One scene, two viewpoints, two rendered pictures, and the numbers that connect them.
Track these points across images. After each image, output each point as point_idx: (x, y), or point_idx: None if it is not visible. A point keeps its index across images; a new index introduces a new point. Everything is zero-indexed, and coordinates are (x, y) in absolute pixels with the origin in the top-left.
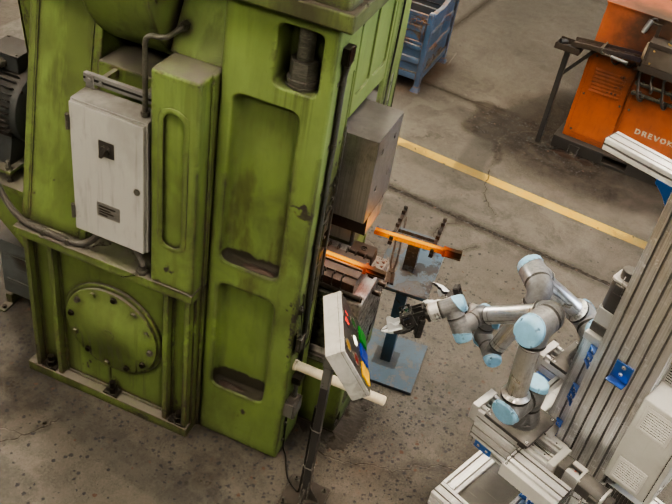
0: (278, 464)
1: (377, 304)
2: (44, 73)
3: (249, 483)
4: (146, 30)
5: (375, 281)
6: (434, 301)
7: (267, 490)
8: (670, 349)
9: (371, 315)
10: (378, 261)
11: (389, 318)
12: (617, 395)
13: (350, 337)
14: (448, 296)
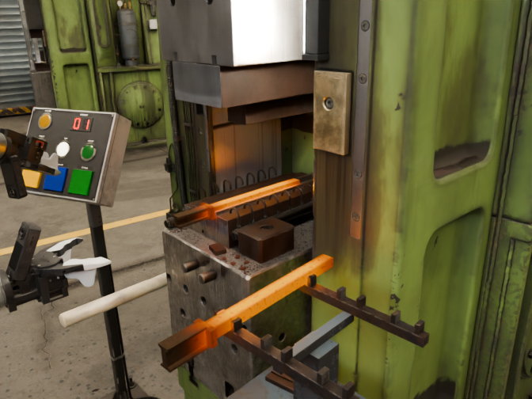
0: (180, 398)
1: (241, 365)
2: None
3: (174, 370)
4: None
5: (201, 251)
6: (62, 243)
7: (156, 381)
8: None
9: (222, 353)
10: (249, 264)
11: (54, 157)
12: None
13: (59, 133)
14: (51, 257)
